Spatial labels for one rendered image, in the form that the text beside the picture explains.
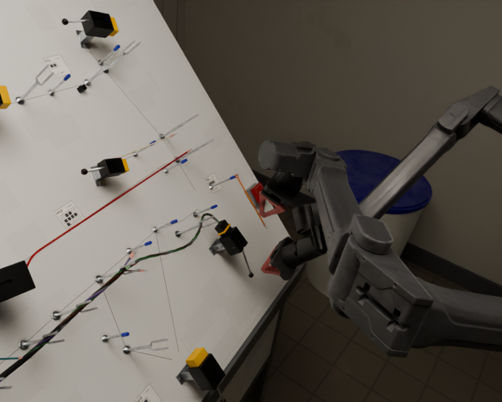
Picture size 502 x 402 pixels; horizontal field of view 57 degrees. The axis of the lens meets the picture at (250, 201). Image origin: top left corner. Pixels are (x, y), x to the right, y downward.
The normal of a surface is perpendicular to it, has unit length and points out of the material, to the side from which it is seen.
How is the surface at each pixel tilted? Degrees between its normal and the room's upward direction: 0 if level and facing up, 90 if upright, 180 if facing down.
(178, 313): 48
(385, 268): 14
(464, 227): 90
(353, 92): 90
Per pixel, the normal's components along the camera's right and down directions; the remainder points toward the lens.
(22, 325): 0.72, -0.29
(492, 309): 0.26, -0.87
